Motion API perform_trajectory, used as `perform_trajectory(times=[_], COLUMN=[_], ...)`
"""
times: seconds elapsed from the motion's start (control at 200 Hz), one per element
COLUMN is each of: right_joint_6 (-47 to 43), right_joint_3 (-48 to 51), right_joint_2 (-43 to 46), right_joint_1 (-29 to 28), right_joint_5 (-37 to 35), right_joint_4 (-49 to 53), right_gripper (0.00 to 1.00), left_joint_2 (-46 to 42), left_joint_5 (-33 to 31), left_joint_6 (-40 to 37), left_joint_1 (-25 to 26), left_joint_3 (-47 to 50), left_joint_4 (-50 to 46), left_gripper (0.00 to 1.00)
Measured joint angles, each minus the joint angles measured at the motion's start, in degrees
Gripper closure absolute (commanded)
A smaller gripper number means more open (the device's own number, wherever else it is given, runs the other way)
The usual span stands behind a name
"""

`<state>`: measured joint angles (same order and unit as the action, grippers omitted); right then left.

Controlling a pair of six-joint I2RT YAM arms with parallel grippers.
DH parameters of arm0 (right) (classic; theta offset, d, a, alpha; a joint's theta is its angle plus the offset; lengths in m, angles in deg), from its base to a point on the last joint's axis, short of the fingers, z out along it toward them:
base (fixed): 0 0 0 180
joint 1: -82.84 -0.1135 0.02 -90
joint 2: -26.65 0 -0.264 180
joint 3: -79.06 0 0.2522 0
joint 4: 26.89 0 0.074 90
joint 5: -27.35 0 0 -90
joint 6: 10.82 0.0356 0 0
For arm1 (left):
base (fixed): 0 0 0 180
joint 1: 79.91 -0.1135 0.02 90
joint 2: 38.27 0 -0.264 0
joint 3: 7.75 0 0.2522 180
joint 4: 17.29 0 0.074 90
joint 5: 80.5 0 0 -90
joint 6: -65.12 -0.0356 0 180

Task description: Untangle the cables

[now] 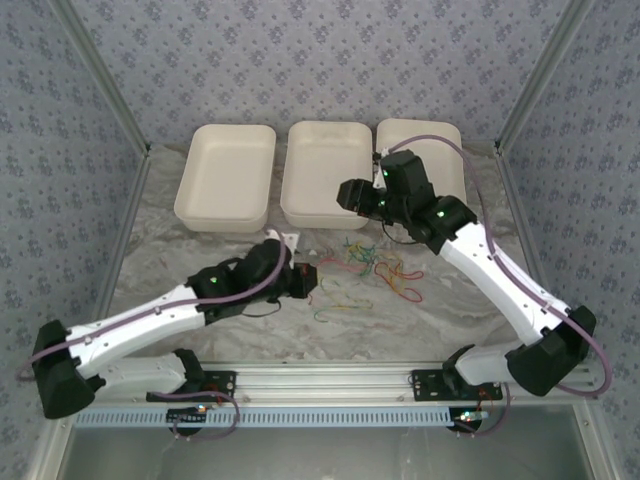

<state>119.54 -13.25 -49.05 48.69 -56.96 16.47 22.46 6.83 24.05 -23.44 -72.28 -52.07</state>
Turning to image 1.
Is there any cream plastic tray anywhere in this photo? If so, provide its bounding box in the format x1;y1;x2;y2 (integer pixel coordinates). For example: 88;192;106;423
279;119;374;231
374;117;469;207
173;123;277;234

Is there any small black adapter board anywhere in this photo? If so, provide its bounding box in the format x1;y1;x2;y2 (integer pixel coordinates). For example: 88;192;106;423
167;405;211;425
452;407;490;432

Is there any grey metal lower panel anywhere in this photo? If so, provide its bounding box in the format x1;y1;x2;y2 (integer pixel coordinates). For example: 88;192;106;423
54;427;594;480

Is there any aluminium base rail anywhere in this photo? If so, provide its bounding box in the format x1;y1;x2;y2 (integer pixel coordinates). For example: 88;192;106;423
122;362;599;401

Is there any blue-grey slotted cable duct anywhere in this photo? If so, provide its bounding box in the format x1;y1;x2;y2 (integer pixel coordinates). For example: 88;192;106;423
74;407;494;429

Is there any aluminium table side rail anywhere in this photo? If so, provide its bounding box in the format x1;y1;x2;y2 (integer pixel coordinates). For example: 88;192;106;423
494;147;624;480
24;147;153;480

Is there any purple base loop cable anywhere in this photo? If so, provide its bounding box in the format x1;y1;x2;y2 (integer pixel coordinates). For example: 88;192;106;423
146;391;241;444
455;382;511;439

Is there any aluminium upright frame post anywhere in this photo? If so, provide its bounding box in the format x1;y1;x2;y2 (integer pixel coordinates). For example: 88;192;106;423
49;0;153;157
494;0;597;156

